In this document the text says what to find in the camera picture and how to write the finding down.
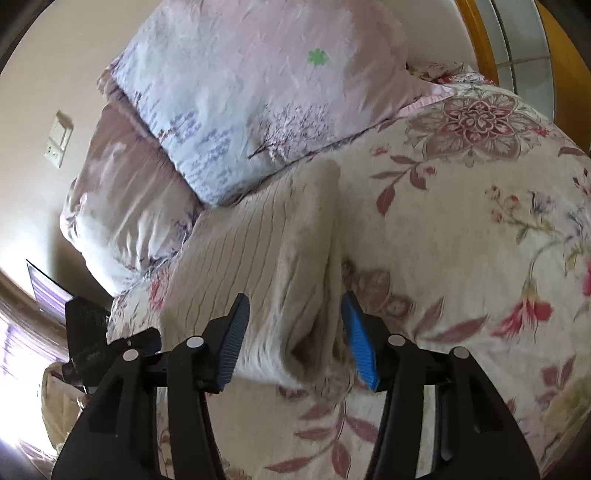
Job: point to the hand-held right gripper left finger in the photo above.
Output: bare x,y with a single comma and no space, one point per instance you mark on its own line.
231,346

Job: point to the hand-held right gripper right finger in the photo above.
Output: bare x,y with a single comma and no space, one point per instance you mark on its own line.
359,337

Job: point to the floral bed sheet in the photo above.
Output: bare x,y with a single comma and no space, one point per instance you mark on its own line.
461,230

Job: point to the pink floral pillow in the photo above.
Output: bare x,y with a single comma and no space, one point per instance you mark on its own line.
120,207

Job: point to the purple curtain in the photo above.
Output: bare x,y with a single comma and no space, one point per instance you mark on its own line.
18,341

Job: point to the pink pillow with tree print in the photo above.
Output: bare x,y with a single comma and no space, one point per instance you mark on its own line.
254,92

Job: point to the wooden wardrobe with glass door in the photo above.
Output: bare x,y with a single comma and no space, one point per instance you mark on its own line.
526,41

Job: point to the white wall socket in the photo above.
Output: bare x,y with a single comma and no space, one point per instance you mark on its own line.
54,155

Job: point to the white wall switch plate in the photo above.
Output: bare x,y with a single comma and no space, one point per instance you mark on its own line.
61,130

